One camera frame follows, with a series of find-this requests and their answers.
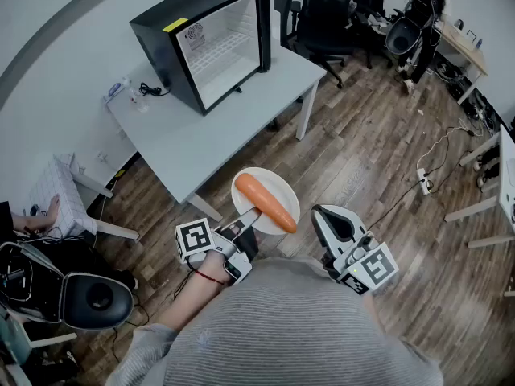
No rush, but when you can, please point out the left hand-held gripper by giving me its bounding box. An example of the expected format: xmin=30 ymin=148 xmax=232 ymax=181
xmin=175 ymin=206 xmax=262 ymax=285

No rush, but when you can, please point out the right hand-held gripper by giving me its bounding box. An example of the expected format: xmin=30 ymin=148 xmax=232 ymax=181
xmin=311 ymin=203 xmax=399 ymax=297

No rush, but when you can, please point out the orange carrot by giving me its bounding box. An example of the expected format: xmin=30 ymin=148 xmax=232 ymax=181
xmin=234 ymin=173 xmax=298 ymax=234

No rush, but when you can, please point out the white round plate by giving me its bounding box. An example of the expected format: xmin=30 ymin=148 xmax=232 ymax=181
xmin=230 ymin=166 xmax=301 ymax=236

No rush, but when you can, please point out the black mini fridge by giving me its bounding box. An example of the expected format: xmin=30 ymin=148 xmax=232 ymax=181
xmin=129 ymin=0 xmax=274 ymax=117

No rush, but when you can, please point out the person's left forearm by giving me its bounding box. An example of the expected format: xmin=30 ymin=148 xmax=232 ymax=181
xmin=150 ymin=269 xmax=226 ymax=333

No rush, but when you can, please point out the person's right forearm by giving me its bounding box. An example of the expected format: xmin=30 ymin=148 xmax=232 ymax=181
xmin=363 ymin=294 xmax=381 ymax=331

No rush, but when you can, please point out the person's left hand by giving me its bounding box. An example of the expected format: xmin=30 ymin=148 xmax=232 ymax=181
xmin=200 ymin=251 xmax=231 ymax=283

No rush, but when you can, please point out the white power strip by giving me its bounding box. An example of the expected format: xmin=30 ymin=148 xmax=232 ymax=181
xmin=416 ymin=167 xmax=431 ymax=195

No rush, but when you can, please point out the grey table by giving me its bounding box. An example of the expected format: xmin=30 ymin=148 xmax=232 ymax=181
xmin=105 ymin=34 xmax=328 ymax=223

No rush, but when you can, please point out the person's grey striped sweater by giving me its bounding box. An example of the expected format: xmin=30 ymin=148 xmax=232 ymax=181
xmin=106 ymin=257 xmax=443 ymax=386

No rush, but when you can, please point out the small white table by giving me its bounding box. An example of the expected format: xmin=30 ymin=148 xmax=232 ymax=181
xmin=68 ymin=153 xmax=141 ymax=241

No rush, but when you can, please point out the clear plastic bottle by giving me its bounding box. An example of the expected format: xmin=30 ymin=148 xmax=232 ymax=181
xmin=127 ymin=83 xmax=150 ymax=114

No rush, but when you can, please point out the black hard-shell backpack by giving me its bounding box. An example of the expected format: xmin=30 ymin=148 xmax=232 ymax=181
xmin=385 ymin=14 xmax=424 ymax=60
xmin=0 ymin=241 xmax=134 ymax=332

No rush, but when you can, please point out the light wooden desk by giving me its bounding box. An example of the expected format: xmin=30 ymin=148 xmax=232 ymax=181
xmin=435 ymin=20 xmax=489 ymax=106

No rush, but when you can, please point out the red string bracelet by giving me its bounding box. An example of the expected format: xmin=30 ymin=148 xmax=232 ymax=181
xmin=192 ymin=269 xmax=225 ymax=285

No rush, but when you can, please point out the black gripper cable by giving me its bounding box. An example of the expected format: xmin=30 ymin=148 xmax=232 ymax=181
xmin=172 ymin=269 xmax=198 ymax=302

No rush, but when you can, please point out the white power cable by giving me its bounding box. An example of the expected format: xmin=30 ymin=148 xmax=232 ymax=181
xmin=416 ymin=125 xmax=484 ymax=172

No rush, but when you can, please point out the black coiled cable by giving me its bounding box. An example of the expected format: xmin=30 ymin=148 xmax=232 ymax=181
xmin=138 ymin=81 xmax=172 ymax=98

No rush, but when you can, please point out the white wire fridge shelf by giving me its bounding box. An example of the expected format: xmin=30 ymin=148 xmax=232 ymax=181
xmin=187 ymin=33 xmax=259 ymax=80

